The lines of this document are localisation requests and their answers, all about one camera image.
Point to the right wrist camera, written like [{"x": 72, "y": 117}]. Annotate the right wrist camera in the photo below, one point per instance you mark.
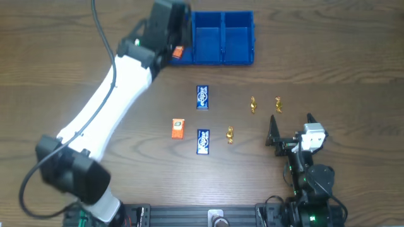
[{"x": 311, "y": 137}]

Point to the blue candy pack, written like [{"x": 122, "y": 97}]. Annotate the blue candy pack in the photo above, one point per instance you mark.
[
  {"x": 202, "y": 97},
  {"x": 203, "y": 142}
]

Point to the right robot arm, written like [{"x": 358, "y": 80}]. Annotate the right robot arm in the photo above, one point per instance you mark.
[{"x": 320, "y": 179}]

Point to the mounting rail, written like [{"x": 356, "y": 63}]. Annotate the mounting rail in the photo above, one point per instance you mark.
[{"x": 183, "y": 216}]

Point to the blue tray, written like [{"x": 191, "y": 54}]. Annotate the blue tray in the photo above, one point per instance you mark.
[{"x": 235, "y": 44}]

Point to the gold candy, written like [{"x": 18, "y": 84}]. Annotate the gold candy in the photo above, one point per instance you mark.
[
  {"x": 278, "y": 104},
  {"x": 253, "y": 104},
  {"x": 230, "y": 135}
]

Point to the orange candy box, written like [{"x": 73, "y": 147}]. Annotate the orange candy box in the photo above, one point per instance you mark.
[
  {"x": 178, "y": 52},
  {"x": 178, "y": 129}
]

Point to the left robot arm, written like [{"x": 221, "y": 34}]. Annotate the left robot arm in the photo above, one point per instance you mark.
[{"x": 126, "y": 82}]

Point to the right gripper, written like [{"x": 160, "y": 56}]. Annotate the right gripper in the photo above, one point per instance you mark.
[{"x": 284, "y": 145}]

